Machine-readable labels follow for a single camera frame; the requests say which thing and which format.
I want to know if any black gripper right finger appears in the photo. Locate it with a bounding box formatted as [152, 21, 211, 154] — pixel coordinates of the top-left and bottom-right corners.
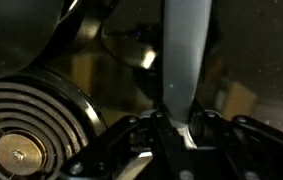
[189, 99, 283, 180]

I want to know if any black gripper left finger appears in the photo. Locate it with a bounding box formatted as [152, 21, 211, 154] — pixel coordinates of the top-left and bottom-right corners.
[59, 109, 185, 180]

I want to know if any grey frying pan black handle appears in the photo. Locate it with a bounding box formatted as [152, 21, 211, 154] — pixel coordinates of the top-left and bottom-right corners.
[162, 0, 213, 149]

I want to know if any black electric stove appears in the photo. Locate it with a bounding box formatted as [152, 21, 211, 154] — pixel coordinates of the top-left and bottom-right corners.
[0, 0, 283, 141]

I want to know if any black coil burner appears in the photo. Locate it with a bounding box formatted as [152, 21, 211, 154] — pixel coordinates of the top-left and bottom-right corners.
[0, 66, 108, 180]

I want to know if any black saucepan with long handle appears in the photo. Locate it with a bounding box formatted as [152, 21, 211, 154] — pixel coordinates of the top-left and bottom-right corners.
[0, 0, 82, 83]

